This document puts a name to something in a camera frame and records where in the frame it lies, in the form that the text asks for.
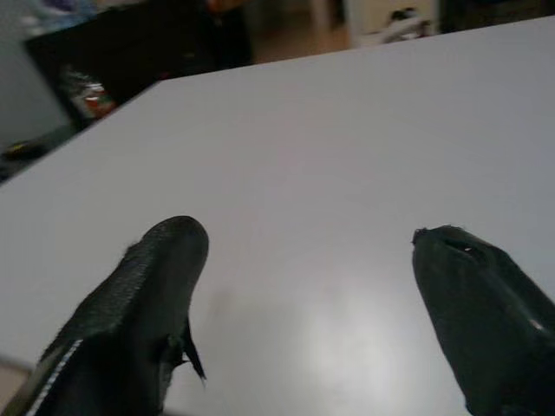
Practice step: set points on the colourful packaged items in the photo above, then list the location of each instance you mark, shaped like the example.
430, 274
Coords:
86, 93

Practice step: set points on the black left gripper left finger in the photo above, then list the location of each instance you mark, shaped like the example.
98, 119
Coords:
130, 312

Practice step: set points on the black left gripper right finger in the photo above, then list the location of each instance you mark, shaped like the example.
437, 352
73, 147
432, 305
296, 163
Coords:
490, 320

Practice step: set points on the white furniture piece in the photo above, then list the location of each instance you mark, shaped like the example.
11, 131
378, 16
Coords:
390, 21

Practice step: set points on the black cabinet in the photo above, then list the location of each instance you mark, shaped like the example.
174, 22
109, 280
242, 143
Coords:
160, 47

